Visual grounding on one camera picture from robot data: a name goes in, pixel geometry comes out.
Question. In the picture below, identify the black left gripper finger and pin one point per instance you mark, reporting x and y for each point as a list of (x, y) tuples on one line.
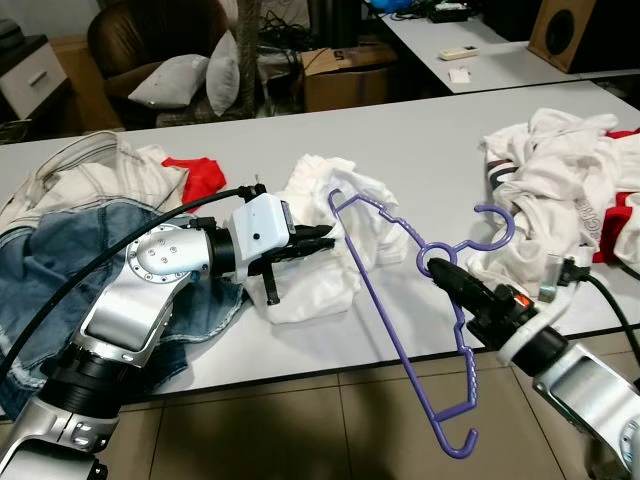
[(320, 233), (318, 246)]

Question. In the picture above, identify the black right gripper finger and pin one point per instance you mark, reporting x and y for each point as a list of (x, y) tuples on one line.
[(458, 279), (458, 298)]

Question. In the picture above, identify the purple plastic hanger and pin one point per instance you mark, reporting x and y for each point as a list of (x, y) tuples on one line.
[(480, 245)]

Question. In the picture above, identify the plain white garment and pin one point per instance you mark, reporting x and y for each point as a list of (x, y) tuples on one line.
[(310, 290)]

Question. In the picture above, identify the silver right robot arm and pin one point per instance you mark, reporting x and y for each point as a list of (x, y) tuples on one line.
[(590, 400)]

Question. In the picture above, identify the small red garment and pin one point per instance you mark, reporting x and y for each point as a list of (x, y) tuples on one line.
[(200, 180)]

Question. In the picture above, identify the red garment under white pile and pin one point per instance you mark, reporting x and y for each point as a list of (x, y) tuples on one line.
[(622, 225)]

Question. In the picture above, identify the brown cardboard box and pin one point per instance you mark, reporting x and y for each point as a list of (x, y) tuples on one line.
[(345, 85)]

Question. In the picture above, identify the grey upright pillow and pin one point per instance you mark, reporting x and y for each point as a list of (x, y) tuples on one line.
[(222, 75)]

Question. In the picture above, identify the grey metal pole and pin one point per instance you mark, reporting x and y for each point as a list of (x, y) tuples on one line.
[(249, 50)]

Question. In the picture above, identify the small white card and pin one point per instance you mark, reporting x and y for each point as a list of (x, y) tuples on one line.
[(460, 75)]

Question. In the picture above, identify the grey square pillow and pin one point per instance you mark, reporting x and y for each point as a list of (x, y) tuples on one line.
[(170, 82)]

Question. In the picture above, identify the cream striped garment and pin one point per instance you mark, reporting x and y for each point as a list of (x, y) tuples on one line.
[(90, 175)]

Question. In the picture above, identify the white remote control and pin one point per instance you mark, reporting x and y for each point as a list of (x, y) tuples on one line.
[(460, 52)]

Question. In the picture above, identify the blue denim jeans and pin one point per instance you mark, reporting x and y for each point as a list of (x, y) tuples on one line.
[(60, 260)]

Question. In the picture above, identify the blue plastic object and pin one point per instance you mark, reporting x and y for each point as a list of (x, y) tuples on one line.
[(400, 6)]

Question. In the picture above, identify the small black device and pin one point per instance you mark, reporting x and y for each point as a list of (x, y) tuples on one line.
[(450, 12)]

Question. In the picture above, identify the brown leather chair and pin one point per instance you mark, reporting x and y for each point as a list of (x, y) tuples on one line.
[(150, 30)]

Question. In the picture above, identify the brown wooden speaker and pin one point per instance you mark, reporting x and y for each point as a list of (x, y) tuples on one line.
[(580, 30)]

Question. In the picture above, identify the white drawer unit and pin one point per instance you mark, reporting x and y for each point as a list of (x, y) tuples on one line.
[(35, 80)]

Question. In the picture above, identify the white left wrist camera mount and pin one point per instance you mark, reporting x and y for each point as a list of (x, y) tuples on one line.
[(258, 228)]

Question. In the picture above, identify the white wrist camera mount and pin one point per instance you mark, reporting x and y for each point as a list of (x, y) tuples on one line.
[(545, 322), (258, 228)]

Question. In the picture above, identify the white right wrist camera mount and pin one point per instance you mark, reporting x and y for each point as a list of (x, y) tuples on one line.
[(545, 322)]

